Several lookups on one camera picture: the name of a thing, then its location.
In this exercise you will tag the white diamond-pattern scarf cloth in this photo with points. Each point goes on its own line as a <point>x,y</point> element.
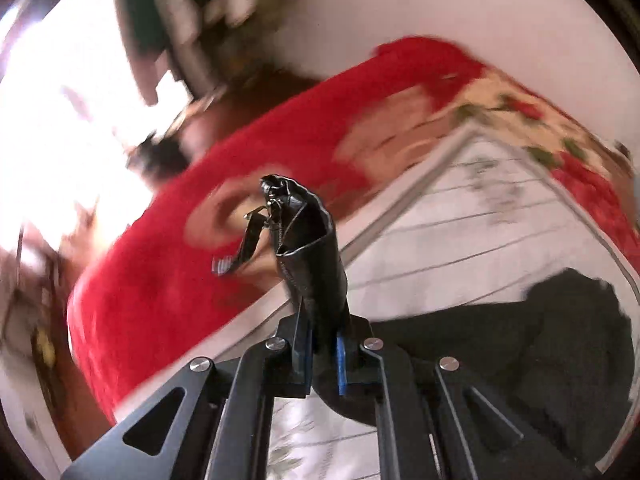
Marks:
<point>477,222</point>

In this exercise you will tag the black bag on floor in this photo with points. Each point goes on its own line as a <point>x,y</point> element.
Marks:
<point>157,161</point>

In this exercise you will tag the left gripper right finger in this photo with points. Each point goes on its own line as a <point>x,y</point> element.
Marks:
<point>440,420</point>

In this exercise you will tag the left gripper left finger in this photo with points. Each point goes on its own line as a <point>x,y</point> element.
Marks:
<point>209,421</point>

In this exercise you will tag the red floral blanket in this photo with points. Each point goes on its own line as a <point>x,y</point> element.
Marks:
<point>148,300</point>

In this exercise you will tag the black leather jacket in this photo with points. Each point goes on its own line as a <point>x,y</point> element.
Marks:
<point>550,362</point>

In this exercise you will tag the clothes rack with garments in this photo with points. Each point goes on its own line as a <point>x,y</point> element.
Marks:
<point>208,45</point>

